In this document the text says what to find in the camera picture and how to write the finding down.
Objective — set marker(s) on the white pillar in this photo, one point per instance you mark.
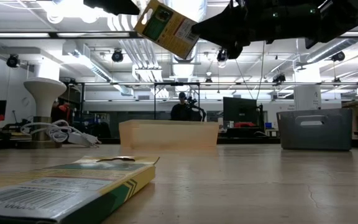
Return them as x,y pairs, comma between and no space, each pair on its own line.
306,98

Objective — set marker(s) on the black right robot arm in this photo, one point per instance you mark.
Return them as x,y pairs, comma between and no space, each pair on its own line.
322,21

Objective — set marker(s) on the orange translucent plastic bin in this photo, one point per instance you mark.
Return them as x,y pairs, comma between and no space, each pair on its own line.
166,137

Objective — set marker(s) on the red flat object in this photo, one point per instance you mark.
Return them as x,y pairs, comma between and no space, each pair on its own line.
244,124

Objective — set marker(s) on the black aluminium table frame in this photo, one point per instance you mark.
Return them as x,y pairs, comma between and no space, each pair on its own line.
247,140

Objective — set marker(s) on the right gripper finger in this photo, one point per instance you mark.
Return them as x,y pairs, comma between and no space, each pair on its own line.
236,49
222,28

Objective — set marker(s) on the person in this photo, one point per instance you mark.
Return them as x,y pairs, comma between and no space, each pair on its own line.
63,108
179,113

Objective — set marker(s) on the yellow crayon box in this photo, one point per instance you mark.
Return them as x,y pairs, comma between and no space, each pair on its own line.
57,189
166,29

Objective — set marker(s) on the grey plastic bin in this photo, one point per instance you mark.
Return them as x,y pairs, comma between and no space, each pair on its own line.
315,137

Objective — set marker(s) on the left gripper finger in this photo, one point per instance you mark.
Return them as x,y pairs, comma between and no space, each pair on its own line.
113,6

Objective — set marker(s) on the white bulb table lamp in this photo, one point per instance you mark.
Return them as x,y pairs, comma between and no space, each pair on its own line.
44,93

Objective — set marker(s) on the black ceiling camera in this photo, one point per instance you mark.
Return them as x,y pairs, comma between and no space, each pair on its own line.
222,56
117,56
338,56
279,78
12,60

